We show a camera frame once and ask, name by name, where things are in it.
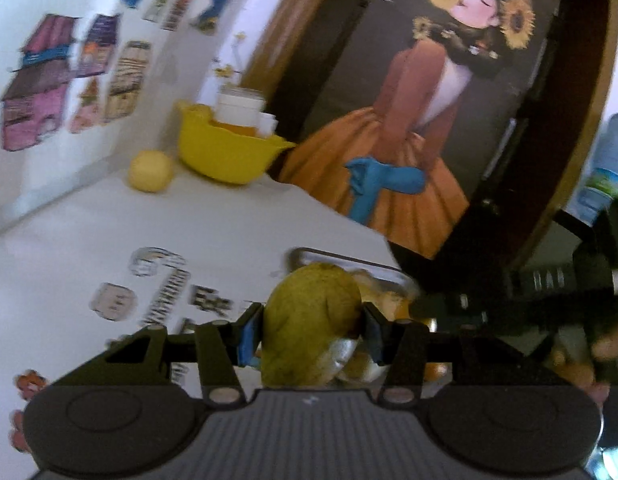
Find person's right hand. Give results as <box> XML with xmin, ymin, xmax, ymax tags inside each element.
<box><xmin>551</xmin><ymin>332</ymin><xmax>618</xmax><ymax>393</ymax></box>

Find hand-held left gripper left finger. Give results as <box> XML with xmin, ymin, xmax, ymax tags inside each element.
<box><xmin>106</xmin><ymin>302</ymin><xmax>264</xmax><ymax>406</ymax></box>

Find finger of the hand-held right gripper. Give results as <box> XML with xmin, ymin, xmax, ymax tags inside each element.
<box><xmin>414</xmin><ymin>291</ymin><xmax>490</xmax><ymax>332</ymax></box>

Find yellow lemon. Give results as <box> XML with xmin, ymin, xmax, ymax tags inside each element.
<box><xmin>129</xmin><ymin>150</ymin><xmax>176</xmax><ymax>193</ymax></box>

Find white printed tablecloth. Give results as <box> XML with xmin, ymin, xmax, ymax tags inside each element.
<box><xmin>0</xmin><ymin>165</ymin><xmax>404</xmax><ymax>466</ymax></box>

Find girl in orange dress poster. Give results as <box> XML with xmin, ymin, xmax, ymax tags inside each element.
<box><xmin>279</xmin><ymin>0</ymin><xmax>562</xmax><ymax>261</ymax></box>

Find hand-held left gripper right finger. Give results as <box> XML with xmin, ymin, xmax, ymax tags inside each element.
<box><xmin>361</xmin><ymin>305</ymin><xmax>527</xmax><ymax>403</ymax></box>

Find yellow bowl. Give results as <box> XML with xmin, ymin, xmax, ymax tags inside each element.
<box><xmin>176</xmin><ymin>100</ymin><xmax>297</xmax><ymax>186</ymax></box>

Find framed painting of woman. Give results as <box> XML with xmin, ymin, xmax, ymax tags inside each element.
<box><xmin>239</xmin><ymin>0</ymin><xmax>618</xmax><ymax>311</ymax></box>

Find yellow-green pear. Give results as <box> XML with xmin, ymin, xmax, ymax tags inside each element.
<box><xmin>259</xmin><ymin>262</ymin><xmax>364</xmax><ymax>390</ymax></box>

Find metal tray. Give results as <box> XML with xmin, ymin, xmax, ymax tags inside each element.
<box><xmin>286</xmin><ymin>246</ymin><xmax>424</xmax><ymax>311</ymax></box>

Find colourful houses drawing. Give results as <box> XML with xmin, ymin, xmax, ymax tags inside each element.
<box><xmin>0</xmin><ymin>0</ymin><xmax>194</xmax><ymax>153</ymax></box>

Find blue water bottle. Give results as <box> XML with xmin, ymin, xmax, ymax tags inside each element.
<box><xmin>571</xmin><ymin>112</ymin><xmax>618</xmax><ymax>226</ymax></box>

